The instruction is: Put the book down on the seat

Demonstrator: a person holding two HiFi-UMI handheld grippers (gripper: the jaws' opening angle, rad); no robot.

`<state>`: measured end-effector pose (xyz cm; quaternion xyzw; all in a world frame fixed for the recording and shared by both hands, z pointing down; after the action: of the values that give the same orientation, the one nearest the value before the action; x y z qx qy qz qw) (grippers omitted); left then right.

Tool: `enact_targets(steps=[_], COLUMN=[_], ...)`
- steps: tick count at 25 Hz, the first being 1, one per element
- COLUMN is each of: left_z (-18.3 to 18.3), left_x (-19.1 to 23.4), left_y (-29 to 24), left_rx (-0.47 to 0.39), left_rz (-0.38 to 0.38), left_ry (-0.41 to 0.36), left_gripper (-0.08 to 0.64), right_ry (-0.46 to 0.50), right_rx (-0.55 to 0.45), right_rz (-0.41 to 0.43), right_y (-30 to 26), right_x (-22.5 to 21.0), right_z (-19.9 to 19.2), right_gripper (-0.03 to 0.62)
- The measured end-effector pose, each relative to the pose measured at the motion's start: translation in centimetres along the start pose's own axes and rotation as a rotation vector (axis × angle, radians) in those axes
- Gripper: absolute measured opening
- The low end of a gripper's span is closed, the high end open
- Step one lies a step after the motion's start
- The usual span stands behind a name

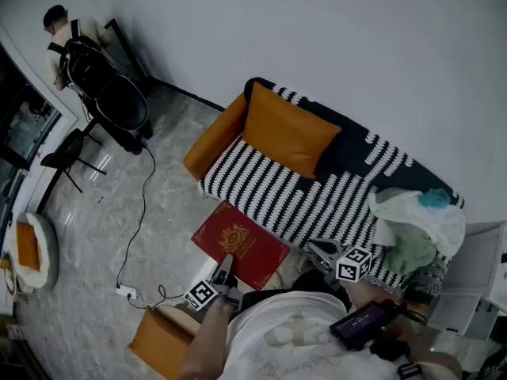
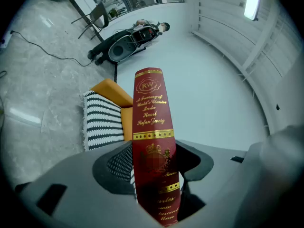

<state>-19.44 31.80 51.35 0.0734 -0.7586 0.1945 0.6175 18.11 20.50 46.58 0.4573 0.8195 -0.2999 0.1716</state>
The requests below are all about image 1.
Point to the white cloth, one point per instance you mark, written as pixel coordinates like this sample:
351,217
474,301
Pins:
431,220

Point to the person's right forearm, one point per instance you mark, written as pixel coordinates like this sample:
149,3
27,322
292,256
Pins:
362,293

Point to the black device with screen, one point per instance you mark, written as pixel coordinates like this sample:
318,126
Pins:
362,323

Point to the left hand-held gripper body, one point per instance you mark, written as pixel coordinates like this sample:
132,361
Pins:
200,294

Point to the orange pet bed cushion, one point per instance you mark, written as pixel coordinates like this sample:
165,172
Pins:
27,248

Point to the teal cloth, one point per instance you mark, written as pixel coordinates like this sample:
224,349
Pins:
435,198

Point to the person's white shirt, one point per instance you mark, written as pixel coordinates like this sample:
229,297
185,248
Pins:
293,339

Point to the white pet bed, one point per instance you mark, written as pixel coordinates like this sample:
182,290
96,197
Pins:
43,251

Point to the white power strip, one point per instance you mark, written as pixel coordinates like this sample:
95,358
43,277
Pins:
126,291

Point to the black folding chair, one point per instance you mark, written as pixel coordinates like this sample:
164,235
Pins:
65,154

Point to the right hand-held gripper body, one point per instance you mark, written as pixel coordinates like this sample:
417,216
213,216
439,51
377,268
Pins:
352,265

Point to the person's black trousers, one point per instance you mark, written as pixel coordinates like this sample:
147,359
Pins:
313,283

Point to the person's left forearm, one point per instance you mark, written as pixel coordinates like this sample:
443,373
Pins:
206,339

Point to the black framed glass door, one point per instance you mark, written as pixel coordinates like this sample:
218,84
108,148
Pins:
21,121

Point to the black framed panel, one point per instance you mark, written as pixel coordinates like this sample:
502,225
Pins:
123,50

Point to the orange pillow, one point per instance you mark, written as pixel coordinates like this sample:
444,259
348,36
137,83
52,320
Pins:
285,133

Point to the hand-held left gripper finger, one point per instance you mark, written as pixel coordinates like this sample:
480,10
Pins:
226,265

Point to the striped sofa seat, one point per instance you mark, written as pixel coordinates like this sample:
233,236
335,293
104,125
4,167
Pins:
277,196

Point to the white open cabinet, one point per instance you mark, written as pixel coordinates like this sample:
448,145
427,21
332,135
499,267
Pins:
471,275

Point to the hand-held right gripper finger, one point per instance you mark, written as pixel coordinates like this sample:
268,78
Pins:
322,244
319,260

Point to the green cloth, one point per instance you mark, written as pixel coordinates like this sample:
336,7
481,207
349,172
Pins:
408,251

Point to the red book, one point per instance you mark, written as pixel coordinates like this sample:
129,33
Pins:
245,240

